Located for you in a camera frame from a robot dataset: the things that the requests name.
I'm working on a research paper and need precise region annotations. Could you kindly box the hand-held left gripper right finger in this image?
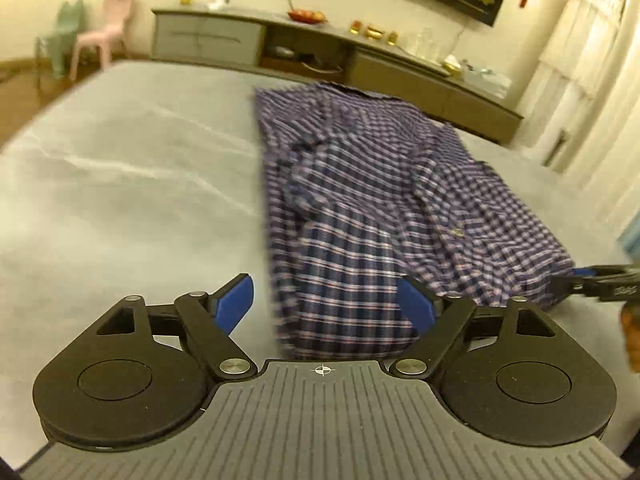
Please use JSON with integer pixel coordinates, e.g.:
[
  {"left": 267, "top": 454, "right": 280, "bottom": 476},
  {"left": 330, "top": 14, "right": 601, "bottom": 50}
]
[{"left": 392, "top": 277, "right": 556, "bottom": 378}]

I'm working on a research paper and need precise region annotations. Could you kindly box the cluster of clear glasses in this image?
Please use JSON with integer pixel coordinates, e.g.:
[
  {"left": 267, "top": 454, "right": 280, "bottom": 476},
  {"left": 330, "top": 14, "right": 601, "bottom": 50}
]
[{"left": 405, "top": 27, "right": 442, "bottom": 60}]

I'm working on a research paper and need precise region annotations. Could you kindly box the red fruit plate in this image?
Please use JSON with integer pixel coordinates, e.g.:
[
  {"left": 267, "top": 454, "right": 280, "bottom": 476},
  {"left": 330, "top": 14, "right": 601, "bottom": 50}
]
[{"left": 287, "top": 7, "right": 328, "bottom": 25}]

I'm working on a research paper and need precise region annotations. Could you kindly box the white storage basket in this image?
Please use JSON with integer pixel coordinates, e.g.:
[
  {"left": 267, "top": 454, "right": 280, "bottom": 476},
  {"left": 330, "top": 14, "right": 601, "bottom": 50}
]
[{"left": 462, "top": 60, "right": 513, "bottom": 96}]

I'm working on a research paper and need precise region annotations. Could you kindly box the cream lace cover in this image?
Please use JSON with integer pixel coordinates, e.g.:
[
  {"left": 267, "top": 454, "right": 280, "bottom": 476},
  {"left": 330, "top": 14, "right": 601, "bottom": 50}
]
[{"left": 537, "top": 0, "right": 623, "bottom": 98}]

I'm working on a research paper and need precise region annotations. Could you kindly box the long grey sideboard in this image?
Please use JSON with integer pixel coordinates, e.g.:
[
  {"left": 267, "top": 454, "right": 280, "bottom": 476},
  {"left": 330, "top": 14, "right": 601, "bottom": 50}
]
[{"left": 150, "top": 5, "right": 525, "bottom": 145}]

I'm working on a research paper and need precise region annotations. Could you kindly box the navy plaid shirt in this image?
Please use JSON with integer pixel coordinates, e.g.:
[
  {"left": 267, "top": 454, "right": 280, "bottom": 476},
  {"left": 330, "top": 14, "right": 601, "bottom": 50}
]
[{"left": 254, "top": 80, "right": 576, "bottom": 361}]

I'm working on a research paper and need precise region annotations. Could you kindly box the green plastic chair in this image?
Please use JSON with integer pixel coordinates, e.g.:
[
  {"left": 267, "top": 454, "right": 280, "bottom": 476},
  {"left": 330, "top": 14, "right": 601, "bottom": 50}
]
[{"left": 34, "top": 0, "right": 86, "bottom": 80}]

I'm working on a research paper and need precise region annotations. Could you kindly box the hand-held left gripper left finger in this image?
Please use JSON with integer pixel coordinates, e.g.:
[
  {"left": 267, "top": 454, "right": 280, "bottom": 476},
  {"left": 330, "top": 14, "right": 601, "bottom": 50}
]
[{"left": 97, "top": 274, "right": 254, "bottom": 380}]

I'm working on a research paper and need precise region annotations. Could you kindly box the cream curtain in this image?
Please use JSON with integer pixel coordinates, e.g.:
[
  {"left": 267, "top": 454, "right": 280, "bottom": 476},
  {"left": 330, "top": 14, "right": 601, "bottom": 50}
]
[{"left": 565, "top": 0, "right": 640, "bottom": 241}]

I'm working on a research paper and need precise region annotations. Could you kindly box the white floor air conditioner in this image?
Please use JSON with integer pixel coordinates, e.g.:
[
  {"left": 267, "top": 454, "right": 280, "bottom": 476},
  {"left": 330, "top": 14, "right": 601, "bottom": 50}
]
[{"left": 517, "top": 55, "right": 586, "bottom": 163}]

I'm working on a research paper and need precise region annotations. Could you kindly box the pink plastic chair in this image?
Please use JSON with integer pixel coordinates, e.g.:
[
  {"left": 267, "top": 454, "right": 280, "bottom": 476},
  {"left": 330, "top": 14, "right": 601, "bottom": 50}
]
[{"left": 69, "top": 0, "right": 135, "bottom": 82}]

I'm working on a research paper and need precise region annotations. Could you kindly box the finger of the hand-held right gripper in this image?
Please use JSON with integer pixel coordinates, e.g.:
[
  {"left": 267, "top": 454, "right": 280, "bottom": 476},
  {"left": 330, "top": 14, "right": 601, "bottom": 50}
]
[
  {"left": 570, "top": 265, "right": 640, "bottom": 279},
  {"left": 550, "top": 276, "right": 640, "bottom": 306}
]

